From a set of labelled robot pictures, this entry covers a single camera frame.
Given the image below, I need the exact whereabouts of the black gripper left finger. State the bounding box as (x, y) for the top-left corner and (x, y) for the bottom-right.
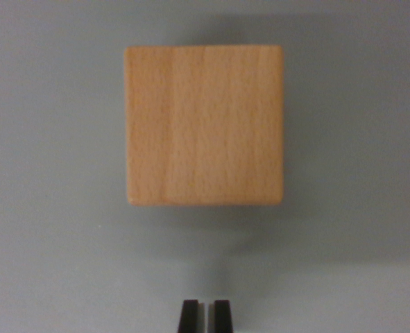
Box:
(178, 300), (206, 333)

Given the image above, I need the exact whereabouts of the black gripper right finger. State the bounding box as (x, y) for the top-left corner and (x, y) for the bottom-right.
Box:
(207, 300), (234, 333)

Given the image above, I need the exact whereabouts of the wooden cube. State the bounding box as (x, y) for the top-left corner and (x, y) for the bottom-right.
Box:
(124, 44), (284, 207)

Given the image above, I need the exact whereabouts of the grey plastic tray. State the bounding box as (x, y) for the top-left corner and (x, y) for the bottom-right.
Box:
(0, 0), (410, 333)

